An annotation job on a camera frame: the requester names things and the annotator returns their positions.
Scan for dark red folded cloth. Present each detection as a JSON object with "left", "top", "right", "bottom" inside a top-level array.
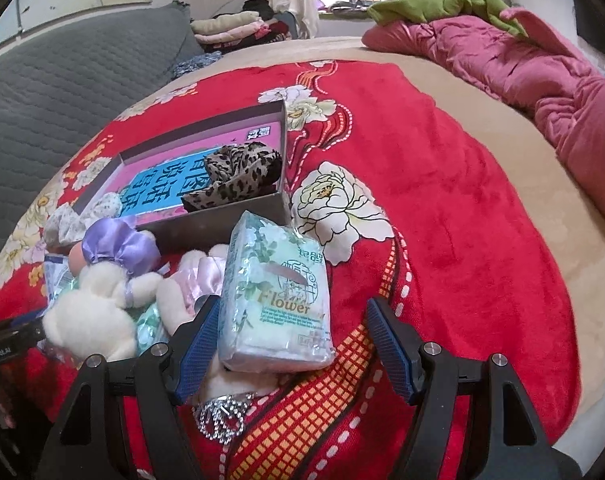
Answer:
[{"left": 202, "top": 25, "right": 293, "bottom": 53}]

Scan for green blanket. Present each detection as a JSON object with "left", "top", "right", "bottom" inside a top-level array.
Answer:
[{"left": 367, "top": 0, "right": 528, "bottom": 38}]

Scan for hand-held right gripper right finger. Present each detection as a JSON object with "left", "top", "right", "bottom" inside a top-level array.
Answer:
[{"left": 367, "top": 296, "right": 583, "bottom": 480}]

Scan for clothes on window seat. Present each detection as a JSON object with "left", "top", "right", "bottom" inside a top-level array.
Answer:
[{"left": 320, "top": 0, "right": 378, "bottom": 18}]

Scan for white plush rabbit purple bow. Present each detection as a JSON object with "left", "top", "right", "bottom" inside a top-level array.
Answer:
[{"left": 41, "top": 221, "right": 170, "bottom": 363}]

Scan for pink folded blanket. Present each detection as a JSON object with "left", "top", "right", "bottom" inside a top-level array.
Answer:
[{"left": 195, "top": 20, "right": 270, "bottom": 46}]

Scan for leopard print cloth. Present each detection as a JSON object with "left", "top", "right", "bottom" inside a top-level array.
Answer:
[{"left": 181, "top": 142, "right": 284, "bottom": 212}]

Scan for grey cardboard box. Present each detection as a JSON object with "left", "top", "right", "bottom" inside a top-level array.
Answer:
[{"left": 71, "top": 99, "right": 293, "bottom": 256}]

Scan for white blue wipe packet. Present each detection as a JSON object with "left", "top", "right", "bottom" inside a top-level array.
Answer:
[{"left": 41, "top": 254, "right": 83, "bottom": 311}]

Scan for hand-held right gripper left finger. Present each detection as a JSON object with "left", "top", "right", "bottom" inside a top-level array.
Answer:
[{"left": 41, "top": 296, "right": 222, "bottom": 480}]

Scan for red floral blanket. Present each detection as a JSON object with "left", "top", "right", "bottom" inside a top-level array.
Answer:
[{"left": 0, "top": 60, "right": 581, "bottom": 480}]

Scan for pink quilt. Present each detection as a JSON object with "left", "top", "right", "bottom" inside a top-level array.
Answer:
[{"left": 363, "top": 7, "right": 605, "bottom": 226}]

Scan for black garment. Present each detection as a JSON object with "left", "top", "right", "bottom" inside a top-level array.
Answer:
[{"left": 242, "top": 0, "right": 278, "bottom": 18}]

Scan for plush toy with pink bow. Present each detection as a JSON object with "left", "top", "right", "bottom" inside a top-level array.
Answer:
[{"left": 155, "top": 244, "right": 283, "bottom": 445}]

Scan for peach makeup sponge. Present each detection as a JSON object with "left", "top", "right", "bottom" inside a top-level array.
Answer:
[{"left": 67, "top": 242, "right": 90, "bottom": 273}]

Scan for grey quilted headboard cover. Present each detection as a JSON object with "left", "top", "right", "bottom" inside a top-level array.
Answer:
[{"left": 0, "top": 2, "right": 203, "bottom": 281}]

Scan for blue patterned cloth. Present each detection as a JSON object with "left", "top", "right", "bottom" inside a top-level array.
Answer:
[{"left": 172, "top": 52, "right": 223, "bottom": 81}]

